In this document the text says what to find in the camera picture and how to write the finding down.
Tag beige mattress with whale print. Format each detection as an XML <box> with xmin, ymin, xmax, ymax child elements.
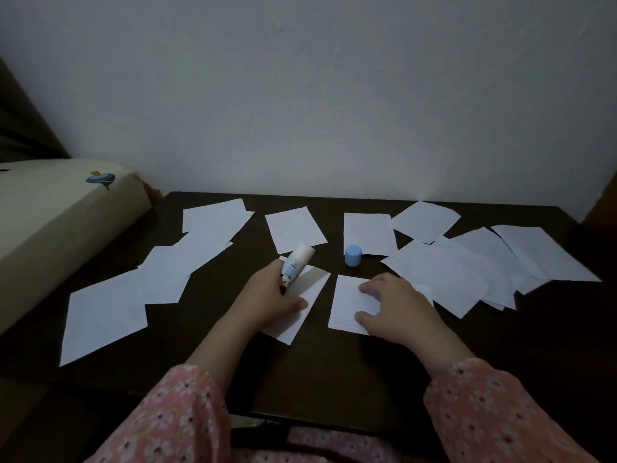
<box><xmin>0</xmin><ymin>158</ymin><xmax>153</xmax><ymax>336</ymax></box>

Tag white panda print glue stick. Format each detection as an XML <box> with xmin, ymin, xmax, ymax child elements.
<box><xmin>280</xmin><ymin>242</ymin><xmax>316</xmax><ymax>295</ymax></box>

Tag dark brown curtain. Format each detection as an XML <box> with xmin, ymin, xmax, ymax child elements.
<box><xmin>0</xmin><ymin>57</ymin><xmax>71</xmax><ymax>163</ymax></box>

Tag person's left hand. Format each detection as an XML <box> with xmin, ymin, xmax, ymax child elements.
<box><xmin>231</xmin><ymin>259</ymin><xmax>309</xmax><ymax>333</ymax></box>

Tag person's right forearm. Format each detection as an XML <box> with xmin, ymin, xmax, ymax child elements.
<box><xmin>416</xmin><ymin>327</ymin><xmax>598</xmax><ymax>463</ymax></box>

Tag person's right hand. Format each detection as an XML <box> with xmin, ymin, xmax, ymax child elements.
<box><xmin>354</xmin><ymin>273</ymin><xmax>449</xmax><ymax>354</ymax></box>

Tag single lined paper sheet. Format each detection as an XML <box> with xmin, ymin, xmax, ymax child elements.
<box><xmin>327</xmin><ymin>274</ymin><xmax>434</xmax><ymax>336</ymax></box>
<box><xmin>260</xmin><ymin>257</ymin><xmax>332</xmax><ymax>346</ymax></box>

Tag white paper sheets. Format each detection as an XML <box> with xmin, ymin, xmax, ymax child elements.
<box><xmin>59</xmin><ymin>198</ymin><xmax>602</xmax><ymax>367</ymax></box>

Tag brown wooden furniture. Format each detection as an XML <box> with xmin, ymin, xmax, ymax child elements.
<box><xmin>580</xmin><ymin>170</ymin><xmax>617</xmax><ymax>227</ymax></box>

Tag person's left forearm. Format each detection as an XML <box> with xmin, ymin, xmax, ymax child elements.
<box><xmin>84</xmin><ymin>313</ymin><xmax>264</xmax><ymax>463</ymax></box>

